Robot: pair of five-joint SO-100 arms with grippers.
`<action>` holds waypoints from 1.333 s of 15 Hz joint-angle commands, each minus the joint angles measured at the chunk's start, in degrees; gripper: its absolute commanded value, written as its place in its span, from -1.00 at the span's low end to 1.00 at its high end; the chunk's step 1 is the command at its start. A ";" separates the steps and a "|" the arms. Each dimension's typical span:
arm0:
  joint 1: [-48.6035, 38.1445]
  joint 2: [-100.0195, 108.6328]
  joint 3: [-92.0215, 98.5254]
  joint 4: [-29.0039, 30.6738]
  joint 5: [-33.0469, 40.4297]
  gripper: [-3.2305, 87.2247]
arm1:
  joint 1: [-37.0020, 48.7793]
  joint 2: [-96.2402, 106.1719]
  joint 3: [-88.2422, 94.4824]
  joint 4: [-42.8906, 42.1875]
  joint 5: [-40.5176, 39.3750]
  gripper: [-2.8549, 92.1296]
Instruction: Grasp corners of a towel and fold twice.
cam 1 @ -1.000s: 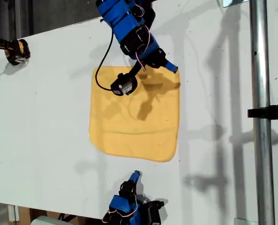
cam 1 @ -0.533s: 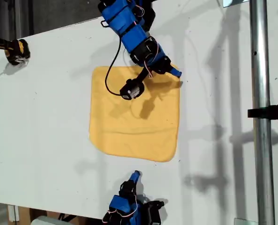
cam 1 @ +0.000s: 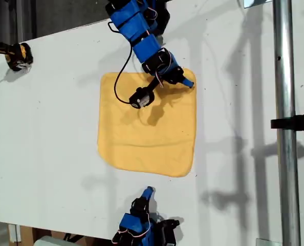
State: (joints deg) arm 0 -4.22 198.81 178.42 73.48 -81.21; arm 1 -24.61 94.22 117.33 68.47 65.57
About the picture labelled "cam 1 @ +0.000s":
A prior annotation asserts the yellow towel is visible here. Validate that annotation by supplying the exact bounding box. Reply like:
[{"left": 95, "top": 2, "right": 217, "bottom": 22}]
[{"left": 97, "top": 68, "right": 198, "bottom": 178}]

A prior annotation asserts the white container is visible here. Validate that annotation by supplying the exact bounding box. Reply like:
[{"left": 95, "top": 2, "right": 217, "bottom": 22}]
[{"left": 33, "top": 235, "right": 66, "bottom": 246}]

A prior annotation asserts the black clamp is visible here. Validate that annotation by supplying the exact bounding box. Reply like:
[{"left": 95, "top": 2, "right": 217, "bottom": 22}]
[{"left": 270, "top": 109, "right": 304, "bottom": 136}]

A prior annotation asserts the brown cardboard box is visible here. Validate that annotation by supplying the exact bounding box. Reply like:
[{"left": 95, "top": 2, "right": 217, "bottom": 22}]
[{"left": 16, "top": 225, "right": 112, "bottom": 246}]

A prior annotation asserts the gripper camera stalk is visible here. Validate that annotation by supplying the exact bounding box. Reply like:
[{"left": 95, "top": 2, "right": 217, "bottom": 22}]
[
  {"left": 141, "top": 76, "right": 163, "bottom": 94},
  {"left": 162, "top": 218, "right": 181, "bottom": 229}
]

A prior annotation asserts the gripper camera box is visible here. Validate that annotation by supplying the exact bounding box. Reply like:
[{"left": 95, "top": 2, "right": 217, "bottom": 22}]
[
  {"left": 164, "top": 228, "right": 178, "bottom": 246},
  {"left": 128, "top": 87, "right": 155, "bottom": 110}
]

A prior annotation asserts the gripper camera cable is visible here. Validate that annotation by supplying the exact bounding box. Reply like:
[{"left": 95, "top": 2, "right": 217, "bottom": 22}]
[{"left": 107, "top": 22, "right": 134, "bottom": 105}]

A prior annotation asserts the steel post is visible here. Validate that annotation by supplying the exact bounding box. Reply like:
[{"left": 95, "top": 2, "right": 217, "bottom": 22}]
[{"left": 272, "top": 0, "right": 301, "bottom": 246}]

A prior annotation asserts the white table bracket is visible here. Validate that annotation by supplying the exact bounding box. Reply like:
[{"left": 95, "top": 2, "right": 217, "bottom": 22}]
[{"left": 8, "top": 224, "right": 21, "bottom": 243}]

